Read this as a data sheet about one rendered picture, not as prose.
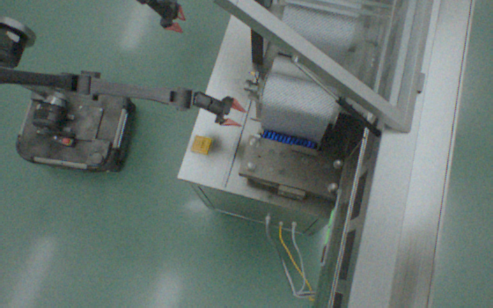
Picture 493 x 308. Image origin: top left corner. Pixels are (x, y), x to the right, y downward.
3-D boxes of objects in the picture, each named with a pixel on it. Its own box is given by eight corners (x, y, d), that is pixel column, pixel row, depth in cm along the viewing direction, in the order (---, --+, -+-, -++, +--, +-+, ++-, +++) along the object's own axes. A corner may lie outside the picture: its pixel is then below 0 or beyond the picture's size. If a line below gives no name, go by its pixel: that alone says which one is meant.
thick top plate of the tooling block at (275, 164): (249, 138, 169) (249, 134, 163) (347, 164, 164) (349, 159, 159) (239, 176, 164) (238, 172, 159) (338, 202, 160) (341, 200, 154)
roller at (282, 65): (276, 63, 162) (277, 47, 151) (341, 78, 160) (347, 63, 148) (268, 91, 159) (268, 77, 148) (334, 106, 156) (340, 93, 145)
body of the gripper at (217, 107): (217, 124, 158) (201, 117, 156) (225, 100, 161) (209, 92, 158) (224, 121, 153) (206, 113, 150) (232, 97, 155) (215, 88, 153)
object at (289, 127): (261, 128, 165) (261, 110, 147) (320, 142, 162) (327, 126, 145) (261, 128, 165) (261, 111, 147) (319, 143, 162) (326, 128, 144)
